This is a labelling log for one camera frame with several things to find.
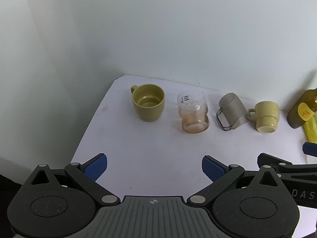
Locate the small olive ceramic mug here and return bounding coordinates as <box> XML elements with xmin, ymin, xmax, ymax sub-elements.
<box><xmin>245</xmin><ymin>101</ymin><xmax>280</xmax><ymax>133</ymax></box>

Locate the large olive ceramic mug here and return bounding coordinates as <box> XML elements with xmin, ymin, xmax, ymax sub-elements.
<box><xmin>130</xmin><ymin>84</ymin><xmax>165</xmax><ymax>122</ymax></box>

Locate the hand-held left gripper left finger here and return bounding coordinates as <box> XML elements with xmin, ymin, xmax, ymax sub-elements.
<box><xmin>23</xmin><ymin>154</ymin><xmax>121</xmax><ymax>206</ymax></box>

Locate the pink-tinted glass cup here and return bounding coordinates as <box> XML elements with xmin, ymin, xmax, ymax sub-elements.
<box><xmin>177</xmin><ymin>90</ymin><xmax>210</xmax><ymax>134</ymax></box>

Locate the grey metal cup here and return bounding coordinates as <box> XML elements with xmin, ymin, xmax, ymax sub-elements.
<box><xmin>216</xmin><ymin>93</ymin><xmax>248</xmax><ymax>131</ymax></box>

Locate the olive bottle with yellow label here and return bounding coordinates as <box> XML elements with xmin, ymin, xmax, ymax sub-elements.
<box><xmin>287</xmin><ymin>88</ymin><xmax>317</xmax><ymax>129</ymax></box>

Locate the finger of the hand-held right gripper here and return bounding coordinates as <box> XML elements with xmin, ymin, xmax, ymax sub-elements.
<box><xmin>257</xmin><ymin>153</ymin><xmax>317</xmax><ymax>178</ymax></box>
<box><xmin>302</xmin><ymin>142</ymin><xmax>317</xmax><ymax>157</ymax></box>

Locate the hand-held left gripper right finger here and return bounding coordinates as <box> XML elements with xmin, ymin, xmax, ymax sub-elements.
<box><xmin>187</xmin><ymin>155</ymin><xmax>292</xmax><ymax>206</ymax></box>

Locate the yellow-green plastic object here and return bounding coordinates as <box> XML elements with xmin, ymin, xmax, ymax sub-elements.
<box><xmin>303</xmin><ymin>111</ymin><xmax>317</xmax><ymax>143</ymax></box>

